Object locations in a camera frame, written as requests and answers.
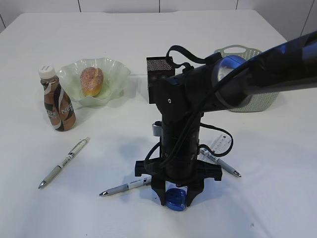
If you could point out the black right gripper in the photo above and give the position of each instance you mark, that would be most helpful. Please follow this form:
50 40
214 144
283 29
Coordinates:
174 159

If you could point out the blue pencil sharpener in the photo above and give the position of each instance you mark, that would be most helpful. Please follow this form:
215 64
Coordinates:
176 199

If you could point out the clear plastic ruler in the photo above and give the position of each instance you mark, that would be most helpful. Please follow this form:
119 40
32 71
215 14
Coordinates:
221 144

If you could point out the sugared bread roll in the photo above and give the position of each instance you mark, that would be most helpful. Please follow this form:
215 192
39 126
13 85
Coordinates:
91 80

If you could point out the brown Nescafe coffee bottle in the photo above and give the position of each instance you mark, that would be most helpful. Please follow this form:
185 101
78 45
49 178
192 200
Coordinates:
57 103

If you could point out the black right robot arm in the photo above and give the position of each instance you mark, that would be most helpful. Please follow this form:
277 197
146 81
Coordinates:
185 91

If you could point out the grey white centre pen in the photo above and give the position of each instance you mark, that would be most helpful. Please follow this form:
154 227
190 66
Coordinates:
127 186

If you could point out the grey pen under ruler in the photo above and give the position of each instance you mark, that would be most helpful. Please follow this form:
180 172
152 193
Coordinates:
207 157

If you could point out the beige pen on left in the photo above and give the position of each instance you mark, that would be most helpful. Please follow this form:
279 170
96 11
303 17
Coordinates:
58 168

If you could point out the green plastic woven basket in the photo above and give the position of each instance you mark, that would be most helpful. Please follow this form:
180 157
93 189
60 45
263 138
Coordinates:
260 102

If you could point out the black mesh pen holder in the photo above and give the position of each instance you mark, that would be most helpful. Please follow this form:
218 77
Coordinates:
157 68

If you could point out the green wavy glass bowl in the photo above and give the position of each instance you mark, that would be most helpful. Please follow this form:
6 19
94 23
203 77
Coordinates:
115 80

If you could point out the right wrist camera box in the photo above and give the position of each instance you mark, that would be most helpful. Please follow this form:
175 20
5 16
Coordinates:
157 128

